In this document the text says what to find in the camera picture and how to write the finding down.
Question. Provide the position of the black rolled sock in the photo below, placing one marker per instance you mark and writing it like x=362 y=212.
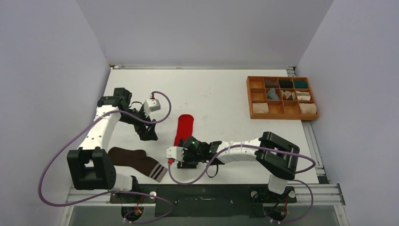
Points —
x=285 y=84

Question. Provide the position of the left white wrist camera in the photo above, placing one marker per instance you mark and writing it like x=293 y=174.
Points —
x=151 y=105

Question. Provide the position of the cream striped rolled sock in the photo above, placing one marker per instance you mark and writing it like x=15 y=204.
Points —
x=303 y=96

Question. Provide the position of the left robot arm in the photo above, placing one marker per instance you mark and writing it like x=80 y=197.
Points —
x=90 y=166

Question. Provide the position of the brown rolled sock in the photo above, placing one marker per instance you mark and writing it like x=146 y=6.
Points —
x=271 y=83

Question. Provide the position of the red patterned sock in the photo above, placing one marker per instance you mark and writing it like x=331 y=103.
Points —
x=184 y=128

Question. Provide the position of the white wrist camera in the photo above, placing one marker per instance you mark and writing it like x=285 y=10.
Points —
x=175 y=153
x=151 y=105

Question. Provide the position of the wooden compartment tray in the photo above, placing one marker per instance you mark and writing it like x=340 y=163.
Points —
x=278 y=110

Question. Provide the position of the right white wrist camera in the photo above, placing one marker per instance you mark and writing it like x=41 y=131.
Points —
x=175 y=153

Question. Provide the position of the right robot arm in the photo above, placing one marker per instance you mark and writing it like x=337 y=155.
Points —
x=275 y=153

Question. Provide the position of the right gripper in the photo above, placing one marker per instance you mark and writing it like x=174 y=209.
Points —
x=186 y=163

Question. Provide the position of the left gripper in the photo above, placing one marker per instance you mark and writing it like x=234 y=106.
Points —
x=147 y=133

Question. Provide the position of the beige rolled sock right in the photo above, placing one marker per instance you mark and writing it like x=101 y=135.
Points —
x=307 y=108

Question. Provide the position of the grey sock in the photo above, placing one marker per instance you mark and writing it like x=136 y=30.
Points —
x=272 y=94

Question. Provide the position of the teal rolled sock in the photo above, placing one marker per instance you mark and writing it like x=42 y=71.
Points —
x=301 y=84

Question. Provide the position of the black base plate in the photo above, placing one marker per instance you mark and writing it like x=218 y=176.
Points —
x=210 y=200

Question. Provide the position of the argyle rolled sock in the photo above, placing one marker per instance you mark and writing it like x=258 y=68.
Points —
x=288 y=95

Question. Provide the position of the aluminium frame rail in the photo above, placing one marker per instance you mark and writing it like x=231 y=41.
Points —
x=323 y=194

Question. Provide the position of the brown striped sock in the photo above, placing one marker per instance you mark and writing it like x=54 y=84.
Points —
x=138 y=160

